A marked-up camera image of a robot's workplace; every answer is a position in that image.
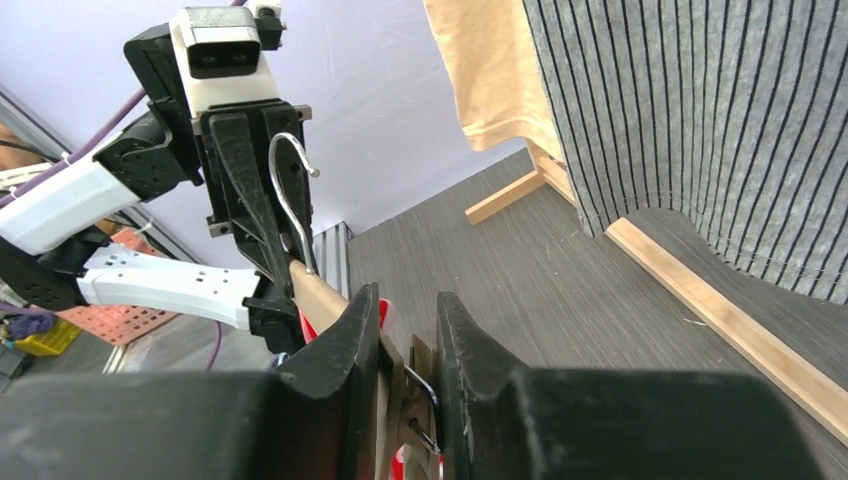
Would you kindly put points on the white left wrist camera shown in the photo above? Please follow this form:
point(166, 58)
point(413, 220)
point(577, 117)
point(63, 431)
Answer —
point(219, 53)

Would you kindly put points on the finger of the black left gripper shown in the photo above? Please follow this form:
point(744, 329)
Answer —
point(235, 148)
point(290, 181)

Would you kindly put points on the grey striped underwear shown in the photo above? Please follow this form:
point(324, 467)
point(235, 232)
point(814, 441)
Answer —
point(732, 113)

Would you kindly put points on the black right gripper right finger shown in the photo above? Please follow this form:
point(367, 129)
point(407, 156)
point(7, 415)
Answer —
point(504, 419)

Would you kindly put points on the beige underwear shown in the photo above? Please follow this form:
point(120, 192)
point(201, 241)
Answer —
point(490, 57)

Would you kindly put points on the wooden clothes rack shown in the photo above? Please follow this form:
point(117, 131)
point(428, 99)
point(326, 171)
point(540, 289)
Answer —
point(816, 393)

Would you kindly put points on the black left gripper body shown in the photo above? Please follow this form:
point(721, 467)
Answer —
point(266, 118)

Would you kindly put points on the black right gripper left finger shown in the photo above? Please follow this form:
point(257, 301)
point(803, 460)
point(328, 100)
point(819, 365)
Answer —
point(153, 425)

